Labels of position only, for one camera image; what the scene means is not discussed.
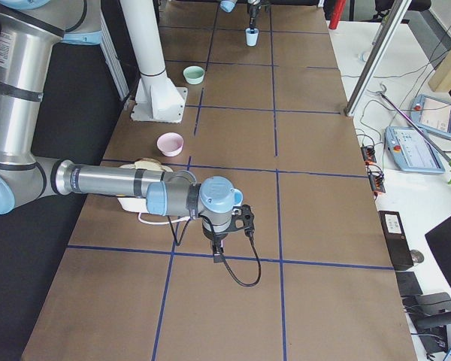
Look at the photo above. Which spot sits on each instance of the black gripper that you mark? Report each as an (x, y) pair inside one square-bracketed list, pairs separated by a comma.
[(216, 237), (252, 11)]

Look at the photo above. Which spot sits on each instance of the light blue cup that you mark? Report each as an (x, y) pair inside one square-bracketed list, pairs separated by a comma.
[(252, 35), (237, 198)]

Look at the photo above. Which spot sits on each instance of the green bowl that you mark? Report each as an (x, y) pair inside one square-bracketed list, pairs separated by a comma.
[(194, 74)]

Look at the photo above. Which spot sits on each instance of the pink bowl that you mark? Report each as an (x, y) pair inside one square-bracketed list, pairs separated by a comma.
[(170, 144)]

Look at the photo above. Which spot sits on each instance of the cream toaster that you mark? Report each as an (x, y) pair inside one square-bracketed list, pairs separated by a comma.
[(136, 205)]

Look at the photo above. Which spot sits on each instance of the black box with label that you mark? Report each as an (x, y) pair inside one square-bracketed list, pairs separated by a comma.
[(396, 242)]

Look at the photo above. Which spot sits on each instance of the teach pendant near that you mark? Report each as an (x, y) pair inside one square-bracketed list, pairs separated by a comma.
[(411, 152)]

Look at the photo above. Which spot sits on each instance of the teach pendant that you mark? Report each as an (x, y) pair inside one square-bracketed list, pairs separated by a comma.
[(431, 114), (411, 152)]

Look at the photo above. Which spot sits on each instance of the teach pendant far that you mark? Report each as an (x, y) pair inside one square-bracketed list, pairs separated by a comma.
[(431, 114)]

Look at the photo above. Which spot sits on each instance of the green reacher grabber tool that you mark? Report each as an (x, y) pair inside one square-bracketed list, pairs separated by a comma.
[(382, 94)]

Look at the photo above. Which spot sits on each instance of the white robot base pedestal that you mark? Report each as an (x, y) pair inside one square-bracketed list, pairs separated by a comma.
[(157, 99)]

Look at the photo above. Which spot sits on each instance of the grey aluminium camera post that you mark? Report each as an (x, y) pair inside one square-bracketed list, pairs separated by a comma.
[(385, 35)]

